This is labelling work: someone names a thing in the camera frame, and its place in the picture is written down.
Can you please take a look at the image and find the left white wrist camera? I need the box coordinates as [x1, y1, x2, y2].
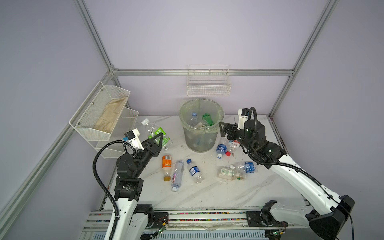
[123, 129, 144, 150]

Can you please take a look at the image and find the red label crushed bottle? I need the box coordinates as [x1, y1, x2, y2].
[226, 140, 240, 156]

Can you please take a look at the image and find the white mesh two-tier shelf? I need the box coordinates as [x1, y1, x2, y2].
[69, 82, 139, 151]

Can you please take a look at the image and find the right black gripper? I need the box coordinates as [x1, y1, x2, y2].
[216, 121, 256, 155]

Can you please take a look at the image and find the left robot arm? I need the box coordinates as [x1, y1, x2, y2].
[98, 131, 164, 240]

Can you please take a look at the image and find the blue label bottle by bin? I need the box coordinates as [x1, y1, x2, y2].
[216, 137, 228, 160]

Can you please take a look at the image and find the green label clear bottle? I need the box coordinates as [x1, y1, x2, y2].
[141, 119, 172, 151]

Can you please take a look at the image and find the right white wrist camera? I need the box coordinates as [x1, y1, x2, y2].
[238, 108, 250, 130]

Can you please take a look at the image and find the beige cloth in shelf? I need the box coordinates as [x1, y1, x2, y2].
[94, 97, 128, 134]

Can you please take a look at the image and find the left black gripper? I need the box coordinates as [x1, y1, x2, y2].
[134, 133, 163, 179]

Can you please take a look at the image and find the green soda bottle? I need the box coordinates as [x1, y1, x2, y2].
[202, 113, 214, 127]

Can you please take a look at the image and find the small blue label bottle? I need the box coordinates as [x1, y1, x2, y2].
[186, 159, 204, 184]

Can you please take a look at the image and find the aluminium front rail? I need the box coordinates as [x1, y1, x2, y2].
[82, 208, 331, 232]

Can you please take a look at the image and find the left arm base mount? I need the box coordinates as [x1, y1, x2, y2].
[146, 212, 169, 229]

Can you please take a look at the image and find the white wire wall basket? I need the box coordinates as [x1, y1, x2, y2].
[187, 65, 232, 97]

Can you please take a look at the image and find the orange label bottle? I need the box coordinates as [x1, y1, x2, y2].
[162, 155, 172, 182]

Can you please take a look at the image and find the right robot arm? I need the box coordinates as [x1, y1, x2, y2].
[219, 120, 355, 240]

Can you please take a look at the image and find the grey mesh waste bin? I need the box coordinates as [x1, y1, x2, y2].
[179, 98, 225, 153]

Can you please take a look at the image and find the crushed clear bottle white cap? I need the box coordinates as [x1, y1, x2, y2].
[172, 160, 185, 192]

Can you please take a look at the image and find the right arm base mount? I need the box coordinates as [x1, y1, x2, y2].
[246, 211, 288, 228]

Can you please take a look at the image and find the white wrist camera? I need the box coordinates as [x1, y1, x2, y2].
[238, 108, 250, 130]
[123, 129, 144, 150]

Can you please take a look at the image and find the right black cable conduit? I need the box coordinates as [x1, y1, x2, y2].
[245, 106, 355, 240]

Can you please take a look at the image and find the green white label bottle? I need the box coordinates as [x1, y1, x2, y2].
[217, 167, 246, 181]

